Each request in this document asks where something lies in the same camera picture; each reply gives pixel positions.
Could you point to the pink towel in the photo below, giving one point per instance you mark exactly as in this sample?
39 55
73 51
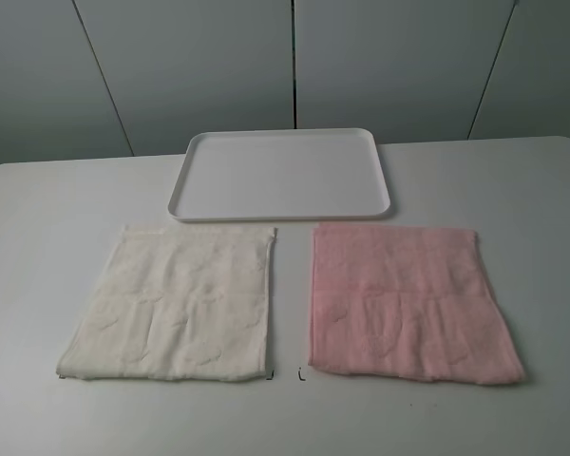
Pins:
406 302

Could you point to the cream white towel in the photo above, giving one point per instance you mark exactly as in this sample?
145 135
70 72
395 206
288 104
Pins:
176 303

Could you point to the white rectangular plastic tray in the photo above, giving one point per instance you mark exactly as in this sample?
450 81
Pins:
301 174

